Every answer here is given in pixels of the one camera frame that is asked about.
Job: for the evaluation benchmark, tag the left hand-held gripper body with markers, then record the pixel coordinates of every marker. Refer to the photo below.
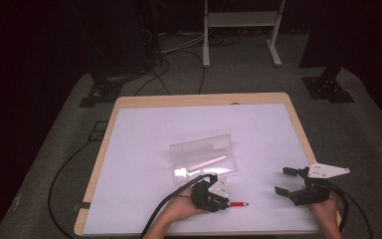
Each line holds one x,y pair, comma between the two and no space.
204,195

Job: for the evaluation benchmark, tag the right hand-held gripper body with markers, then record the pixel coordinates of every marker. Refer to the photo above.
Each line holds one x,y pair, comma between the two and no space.
313,195

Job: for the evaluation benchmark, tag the red pen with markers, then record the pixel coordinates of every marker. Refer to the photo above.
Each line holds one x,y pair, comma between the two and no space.
238,204

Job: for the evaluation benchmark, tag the white pen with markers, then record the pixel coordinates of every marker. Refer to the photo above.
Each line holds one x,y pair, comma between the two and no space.
209,162

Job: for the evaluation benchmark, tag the clear plastic pencil case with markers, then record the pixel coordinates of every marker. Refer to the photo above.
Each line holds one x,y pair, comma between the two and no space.
205,149

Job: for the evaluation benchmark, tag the person's right hand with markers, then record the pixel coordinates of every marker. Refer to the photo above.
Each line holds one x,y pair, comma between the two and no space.
326,215

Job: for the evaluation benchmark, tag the person's left hand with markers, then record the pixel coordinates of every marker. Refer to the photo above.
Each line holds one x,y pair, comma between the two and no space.
180,207

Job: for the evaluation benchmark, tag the white table mat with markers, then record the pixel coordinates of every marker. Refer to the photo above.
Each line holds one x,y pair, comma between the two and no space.
139,149

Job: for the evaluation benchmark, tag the black stand base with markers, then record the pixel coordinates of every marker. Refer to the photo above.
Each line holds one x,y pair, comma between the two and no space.
104,89
326,87

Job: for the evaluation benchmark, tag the wooden table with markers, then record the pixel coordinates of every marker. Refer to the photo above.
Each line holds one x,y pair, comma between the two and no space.
195,98

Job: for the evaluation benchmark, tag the white metal stand frame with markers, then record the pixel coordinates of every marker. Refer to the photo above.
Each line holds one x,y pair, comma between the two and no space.
242,19

